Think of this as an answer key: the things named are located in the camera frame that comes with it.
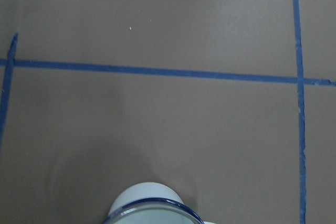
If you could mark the brown paper table cover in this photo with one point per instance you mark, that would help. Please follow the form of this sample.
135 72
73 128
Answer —
231 103

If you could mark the white enamel mug blue rim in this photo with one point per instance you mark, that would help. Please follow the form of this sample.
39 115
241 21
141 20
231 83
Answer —
150 202

